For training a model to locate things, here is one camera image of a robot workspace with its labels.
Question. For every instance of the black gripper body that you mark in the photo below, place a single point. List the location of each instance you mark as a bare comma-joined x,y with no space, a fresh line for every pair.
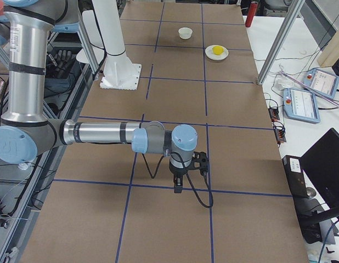
177,173

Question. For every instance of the red cylinder tube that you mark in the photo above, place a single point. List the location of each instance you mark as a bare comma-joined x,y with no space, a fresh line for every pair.
251,13

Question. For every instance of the orange circuit board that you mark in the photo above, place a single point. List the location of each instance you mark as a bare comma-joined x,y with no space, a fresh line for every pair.
274,113
279,132

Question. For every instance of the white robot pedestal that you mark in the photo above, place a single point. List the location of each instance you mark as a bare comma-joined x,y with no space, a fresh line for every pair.
119,72

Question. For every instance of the orange circuit board lower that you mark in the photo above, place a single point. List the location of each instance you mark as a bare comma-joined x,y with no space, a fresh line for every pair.
279,132

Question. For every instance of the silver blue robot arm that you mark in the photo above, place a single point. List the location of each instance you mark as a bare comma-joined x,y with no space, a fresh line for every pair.
25,132

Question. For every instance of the black laptop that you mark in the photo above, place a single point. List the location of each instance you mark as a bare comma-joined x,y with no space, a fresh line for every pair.
321,164

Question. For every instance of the orange circuit board upper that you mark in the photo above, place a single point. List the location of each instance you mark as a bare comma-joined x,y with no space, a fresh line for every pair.
274,113

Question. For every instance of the teach pendant tablet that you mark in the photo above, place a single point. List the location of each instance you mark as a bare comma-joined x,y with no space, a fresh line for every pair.
322,81
301,105

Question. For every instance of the aluminium frame post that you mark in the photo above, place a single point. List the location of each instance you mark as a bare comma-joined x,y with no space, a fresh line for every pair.
286,25

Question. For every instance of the near teach pendant tablet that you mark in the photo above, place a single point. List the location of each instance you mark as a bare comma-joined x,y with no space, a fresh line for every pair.
301,105

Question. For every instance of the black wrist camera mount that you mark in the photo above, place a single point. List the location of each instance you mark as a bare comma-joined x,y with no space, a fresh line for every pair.
199,162

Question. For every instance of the yellow lemon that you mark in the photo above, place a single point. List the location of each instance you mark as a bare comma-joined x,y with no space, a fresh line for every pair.
217,50

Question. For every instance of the white plate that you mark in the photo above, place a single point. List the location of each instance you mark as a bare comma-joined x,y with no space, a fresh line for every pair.
210,55

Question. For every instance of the white bowl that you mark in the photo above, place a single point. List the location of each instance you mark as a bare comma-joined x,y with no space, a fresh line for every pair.
185,33

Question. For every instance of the far teach pendant tablet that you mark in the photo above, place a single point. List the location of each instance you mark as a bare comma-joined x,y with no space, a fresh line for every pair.
322,81

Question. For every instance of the aluminium side frame rail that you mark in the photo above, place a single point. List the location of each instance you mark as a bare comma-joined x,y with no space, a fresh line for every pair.
22,193

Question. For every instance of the black box device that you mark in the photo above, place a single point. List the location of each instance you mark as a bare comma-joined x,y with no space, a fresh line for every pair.
295,176

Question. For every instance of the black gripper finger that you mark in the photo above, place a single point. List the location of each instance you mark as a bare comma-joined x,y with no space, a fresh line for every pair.
180,185
175,185

